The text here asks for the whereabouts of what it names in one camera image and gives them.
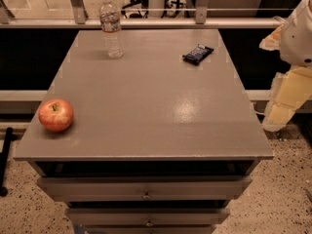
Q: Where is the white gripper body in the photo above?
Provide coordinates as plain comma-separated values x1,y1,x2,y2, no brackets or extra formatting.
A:
280,0,312,67

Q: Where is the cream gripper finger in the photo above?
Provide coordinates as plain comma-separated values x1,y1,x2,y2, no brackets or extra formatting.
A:
262,66,312,132
259,25,283,51

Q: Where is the red apple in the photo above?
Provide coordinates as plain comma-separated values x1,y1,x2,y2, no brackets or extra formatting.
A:
38,98,74,133

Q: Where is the blue rxbar wrapper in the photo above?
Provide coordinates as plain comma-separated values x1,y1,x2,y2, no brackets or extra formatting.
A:
182,44,214,65

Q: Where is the grey top drawer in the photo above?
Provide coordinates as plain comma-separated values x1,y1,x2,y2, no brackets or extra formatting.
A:
38,175,252,202

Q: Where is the grey drawer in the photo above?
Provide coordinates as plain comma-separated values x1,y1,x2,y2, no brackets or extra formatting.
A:
38,175,252,202
73,224,215,234
66,208,229,227

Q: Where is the clear plastic water bottle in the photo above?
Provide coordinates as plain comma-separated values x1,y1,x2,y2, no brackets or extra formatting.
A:
98,0,124,59

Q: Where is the grey bottom drawer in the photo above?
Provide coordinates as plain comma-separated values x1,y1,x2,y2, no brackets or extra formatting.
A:
73,224,215,234

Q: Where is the black pole with wheel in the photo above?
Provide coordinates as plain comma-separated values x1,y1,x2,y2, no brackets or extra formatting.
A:
0,127,14,197

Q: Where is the metal railing frame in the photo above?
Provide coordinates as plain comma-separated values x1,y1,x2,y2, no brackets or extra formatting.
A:
0,0,285,29

